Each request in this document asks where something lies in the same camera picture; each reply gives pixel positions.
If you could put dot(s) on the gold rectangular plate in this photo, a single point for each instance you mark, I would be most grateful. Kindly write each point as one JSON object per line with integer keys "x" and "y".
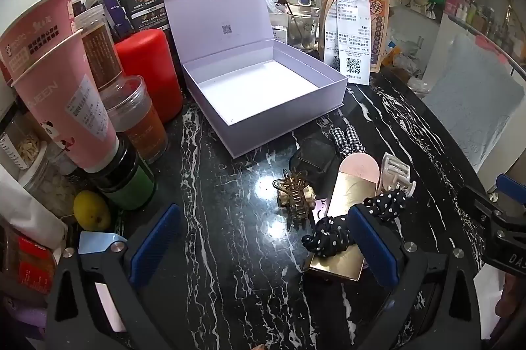
{"x": 349, "y": 189}

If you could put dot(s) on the light blue box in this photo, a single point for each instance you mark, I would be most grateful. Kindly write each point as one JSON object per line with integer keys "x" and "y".
{"x": 96, "y": 241}

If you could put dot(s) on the clear drinking glass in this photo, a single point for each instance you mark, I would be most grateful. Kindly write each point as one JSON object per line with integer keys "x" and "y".
{"x": 304, "y": 31}

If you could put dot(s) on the long white receipt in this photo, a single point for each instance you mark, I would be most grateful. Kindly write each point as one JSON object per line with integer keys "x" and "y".
{"x": 353, "y": 25}

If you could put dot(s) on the pink round compact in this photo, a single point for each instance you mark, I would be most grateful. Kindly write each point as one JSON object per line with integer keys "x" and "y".
{"x": 361, "y": 167}

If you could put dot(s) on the clear plastic cup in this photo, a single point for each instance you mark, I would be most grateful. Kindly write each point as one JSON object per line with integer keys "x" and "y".
{"x": 139, "y": 124}

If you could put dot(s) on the gold hair claw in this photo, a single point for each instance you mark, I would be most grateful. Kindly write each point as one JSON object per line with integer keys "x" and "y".
{"x": 296, "y": 202}

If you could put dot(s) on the clear jar of seeds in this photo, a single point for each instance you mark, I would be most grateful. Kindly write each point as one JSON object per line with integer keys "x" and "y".
{"x": 20, "y": 148}

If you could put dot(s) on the pale blue sheet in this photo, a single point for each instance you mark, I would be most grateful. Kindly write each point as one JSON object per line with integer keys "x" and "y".
{"x": 476, "y": 103}

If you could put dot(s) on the dark translucent hair claw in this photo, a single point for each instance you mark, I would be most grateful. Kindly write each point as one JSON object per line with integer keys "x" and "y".
{"x": 312, "y": 157}

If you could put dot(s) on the pearl white hair claw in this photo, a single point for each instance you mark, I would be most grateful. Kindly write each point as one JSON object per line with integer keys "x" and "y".
{"x": 394, "y": 173}

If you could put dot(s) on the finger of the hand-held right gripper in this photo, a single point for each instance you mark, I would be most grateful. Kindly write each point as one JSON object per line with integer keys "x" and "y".
{"x": 511, "y": 187}
{"x": 480, "y": 202}

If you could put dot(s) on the black white gingham scrunchie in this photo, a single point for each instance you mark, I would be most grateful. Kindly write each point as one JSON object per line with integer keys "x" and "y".
{"x": 349, "y": 138}

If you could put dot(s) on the brown label clear jar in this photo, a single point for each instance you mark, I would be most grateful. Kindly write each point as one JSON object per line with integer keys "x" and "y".
{"x": 100, "y": 50}

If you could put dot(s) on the brown paper bag with receipts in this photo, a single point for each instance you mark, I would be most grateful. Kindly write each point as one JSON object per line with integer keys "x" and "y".
{"x": 331, "y": 50}

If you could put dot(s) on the green white medicine box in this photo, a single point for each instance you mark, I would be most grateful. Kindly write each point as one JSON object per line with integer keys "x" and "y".
{"x": 280, "y": 33}

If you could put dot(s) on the yellow lemon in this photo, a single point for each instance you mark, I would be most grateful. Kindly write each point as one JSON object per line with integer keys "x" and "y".
{"x": 92, "y": 210}

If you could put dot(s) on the red canister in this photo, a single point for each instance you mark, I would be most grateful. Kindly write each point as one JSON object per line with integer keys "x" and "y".
{"x": 148, "y": 74}

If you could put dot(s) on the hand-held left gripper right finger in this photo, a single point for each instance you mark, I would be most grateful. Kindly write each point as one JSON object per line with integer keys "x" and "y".
{"x": 374, "y": 247}

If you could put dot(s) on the white plastic bag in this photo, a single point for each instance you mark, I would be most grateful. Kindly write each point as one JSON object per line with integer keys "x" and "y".
{"x": 24, "y": 206}

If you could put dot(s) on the dark green jar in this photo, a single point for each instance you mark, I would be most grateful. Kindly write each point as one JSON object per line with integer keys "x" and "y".
{"x": 131, "y": 185}

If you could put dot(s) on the black snack bag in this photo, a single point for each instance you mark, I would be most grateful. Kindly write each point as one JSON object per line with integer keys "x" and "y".
{"x": 144, "y": 1}

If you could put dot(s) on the pink paper cup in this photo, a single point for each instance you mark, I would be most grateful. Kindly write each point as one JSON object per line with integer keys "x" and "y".
{"x": 61, "y": 99}
{"x": 33, "y": 25}

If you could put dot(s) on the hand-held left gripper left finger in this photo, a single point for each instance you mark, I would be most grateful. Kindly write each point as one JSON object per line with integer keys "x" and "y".
{"x": 156, "y": 243}

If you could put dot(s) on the red foil packet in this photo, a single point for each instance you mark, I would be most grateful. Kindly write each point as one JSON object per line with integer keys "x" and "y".
{"x": 28, "y": 263}

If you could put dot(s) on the lilac gift box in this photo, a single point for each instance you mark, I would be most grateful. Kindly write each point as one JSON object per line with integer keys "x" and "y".
{"x": 254, "y": 87}

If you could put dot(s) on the long metal spoon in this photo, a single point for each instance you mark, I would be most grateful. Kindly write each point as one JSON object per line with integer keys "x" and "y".
{"x": 291, "y": 15}

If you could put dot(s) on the purple patterned bottle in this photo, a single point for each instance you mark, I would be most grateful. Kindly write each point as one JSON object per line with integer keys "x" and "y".
{"x": 113, "y": 11}

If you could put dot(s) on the crumpled clear plastic bag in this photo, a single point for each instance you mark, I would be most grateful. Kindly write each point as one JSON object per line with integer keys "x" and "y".
{"x": 276, "y": 9}

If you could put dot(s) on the black polka dot scrunchie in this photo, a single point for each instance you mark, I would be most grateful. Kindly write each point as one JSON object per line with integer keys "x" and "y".
{"x": 328, "y": 235}

